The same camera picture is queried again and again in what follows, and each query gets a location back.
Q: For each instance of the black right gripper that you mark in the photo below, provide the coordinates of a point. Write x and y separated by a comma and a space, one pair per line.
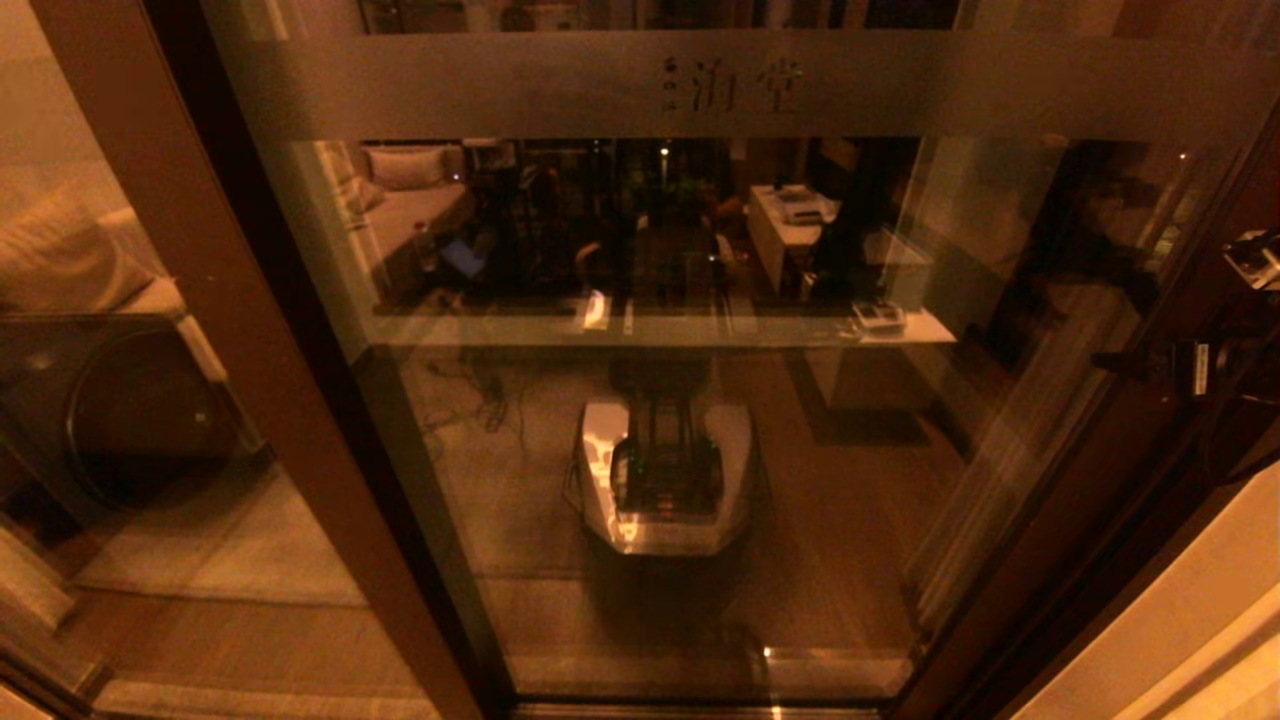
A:
1235, 370

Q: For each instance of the brown framed sliding glass door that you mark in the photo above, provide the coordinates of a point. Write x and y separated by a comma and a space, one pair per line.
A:
500, 90

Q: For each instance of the dark brown door jamb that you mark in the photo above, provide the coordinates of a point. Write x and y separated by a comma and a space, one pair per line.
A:
1150, 540

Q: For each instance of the dark metal floor track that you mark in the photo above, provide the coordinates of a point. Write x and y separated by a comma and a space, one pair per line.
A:
600, 714

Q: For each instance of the dark stone window sill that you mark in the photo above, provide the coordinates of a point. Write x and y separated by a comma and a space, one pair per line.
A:
500, 309

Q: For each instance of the brown framed fixed glass panel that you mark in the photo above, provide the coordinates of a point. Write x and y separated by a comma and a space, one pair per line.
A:
230, 270

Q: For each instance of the dark front-load washing machine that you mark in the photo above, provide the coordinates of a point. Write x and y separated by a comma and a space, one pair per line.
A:
150, 420

